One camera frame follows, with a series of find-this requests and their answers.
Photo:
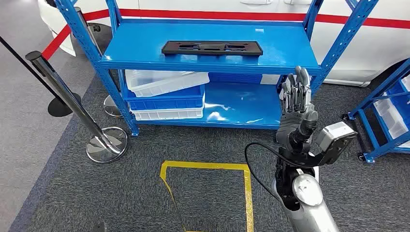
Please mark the black plastic bracket part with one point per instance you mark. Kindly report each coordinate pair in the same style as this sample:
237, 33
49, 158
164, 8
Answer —
211, 48

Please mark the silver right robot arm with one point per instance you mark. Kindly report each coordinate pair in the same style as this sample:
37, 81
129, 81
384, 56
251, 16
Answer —
307, 208

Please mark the large blue metal shelf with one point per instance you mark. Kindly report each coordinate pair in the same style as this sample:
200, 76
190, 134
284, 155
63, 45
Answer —
192, 41

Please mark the red barrier belt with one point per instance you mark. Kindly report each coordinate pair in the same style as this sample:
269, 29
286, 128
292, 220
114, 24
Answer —
224, 15

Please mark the small blue metal rack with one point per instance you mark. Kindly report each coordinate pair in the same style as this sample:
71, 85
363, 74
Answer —
368, 125

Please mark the white car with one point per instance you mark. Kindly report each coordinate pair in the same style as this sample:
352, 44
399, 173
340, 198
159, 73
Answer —
368, 44

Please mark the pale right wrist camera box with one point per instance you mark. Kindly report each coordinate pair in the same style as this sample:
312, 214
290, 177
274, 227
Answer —
334, 137

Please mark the thin black stanchion post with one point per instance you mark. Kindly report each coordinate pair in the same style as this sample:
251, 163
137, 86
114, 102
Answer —
61, 107

